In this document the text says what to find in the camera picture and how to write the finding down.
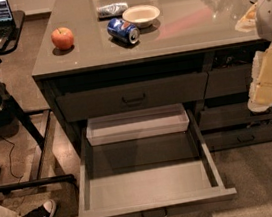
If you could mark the padded gripper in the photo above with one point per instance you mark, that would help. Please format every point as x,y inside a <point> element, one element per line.
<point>271,16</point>

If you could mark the grey drawer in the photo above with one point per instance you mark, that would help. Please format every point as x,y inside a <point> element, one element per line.
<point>158,176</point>
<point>228,81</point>
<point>232,114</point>
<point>241,137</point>
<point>128,97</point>

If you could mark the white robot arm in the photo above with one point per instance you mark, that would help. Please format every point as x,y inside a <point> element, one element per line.
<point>261,16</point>

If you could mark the white paper bowl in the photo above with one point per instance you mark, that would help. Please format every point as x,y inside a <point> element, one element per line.
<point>141,15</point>

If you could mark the blue pepsi can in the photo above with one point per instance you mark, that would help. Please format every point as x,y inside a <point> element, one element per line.
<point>123,31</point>

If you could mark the silver chip bag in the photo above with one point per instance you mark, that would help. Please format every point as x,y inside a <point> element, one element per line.
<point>111,10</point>

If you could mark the red apple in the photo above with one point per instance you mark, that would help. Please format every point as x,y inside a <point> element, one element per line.
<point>62,38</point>

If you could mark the black laptop stand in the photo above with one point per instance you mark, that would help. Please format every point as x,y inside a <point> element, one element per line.
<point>35,122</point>

